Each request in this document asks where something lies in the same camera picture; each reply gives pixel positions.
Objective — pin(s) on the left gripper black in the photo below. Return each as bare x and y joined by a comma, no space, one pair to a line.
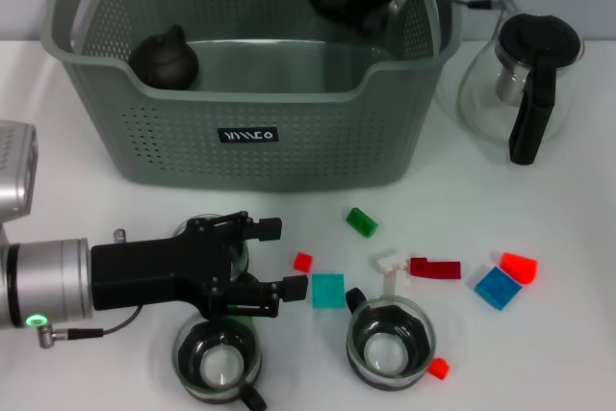
149,271

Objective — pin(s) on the blue square toy brick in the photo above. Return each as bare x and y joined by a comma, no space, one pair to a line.
498,288

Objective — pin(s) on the orange-red sloped toy brick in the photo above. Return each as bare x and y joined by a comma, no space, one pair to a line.
520,266

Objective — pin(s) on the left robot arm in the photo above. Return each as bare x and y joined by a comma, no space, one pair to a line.
48,281

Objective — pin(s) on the grey-green perforated storage basket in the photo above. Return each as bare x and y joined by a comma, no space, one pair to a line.
192,156

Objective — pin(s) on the small red toy brick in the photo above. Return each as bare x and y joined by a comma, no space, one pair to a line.
303,263
439,368

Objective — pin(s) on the teal square flat brick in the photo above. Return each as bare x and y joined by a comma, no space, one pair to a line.
329,291

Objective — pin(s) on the small green toy brick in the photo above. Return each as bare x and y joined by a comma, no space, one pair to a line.
239,306

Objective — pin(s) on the long green toy brick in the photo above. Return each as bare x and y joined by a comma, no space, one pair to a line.
362,223

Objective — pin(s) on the small white toy brick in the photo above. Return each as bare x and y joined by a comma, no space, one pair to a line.
387,262

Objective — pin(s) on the dark red flat brick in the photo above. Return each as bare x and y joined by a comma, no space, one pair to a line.
435,269

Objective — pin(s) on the glass teapot black lid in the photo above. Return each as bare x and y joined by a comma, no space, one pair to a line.
534,40

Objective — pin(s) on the black clay teapot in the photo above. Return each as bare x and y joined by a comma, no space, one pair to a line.
163,62

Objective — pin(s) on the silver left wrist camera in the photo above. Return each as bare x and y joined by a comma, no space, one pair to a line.
17,165

